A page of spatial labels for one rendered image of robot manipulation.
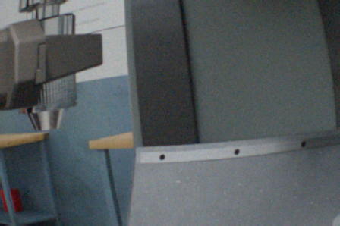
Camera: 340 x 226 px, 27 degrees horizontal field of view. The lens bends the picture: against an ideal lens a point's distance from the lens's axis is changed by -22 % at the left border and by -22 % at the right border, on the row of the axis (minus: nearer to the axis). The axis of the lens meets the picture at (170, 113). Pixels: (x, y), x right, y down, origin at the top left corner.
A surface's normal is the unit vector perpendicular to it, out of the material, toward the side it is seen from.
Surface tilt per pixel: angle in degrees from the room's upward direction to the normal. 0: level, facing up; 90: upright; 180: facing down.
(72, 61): 90
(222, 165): 63
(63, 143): 90
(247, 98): 90
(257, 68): 90
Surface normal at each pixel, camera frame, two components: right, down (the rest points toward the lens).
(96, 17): -0.47, 0.10
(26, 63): 0.61, -0.02
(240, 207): -0.48, -0.35
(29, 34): 0.36, -0.72
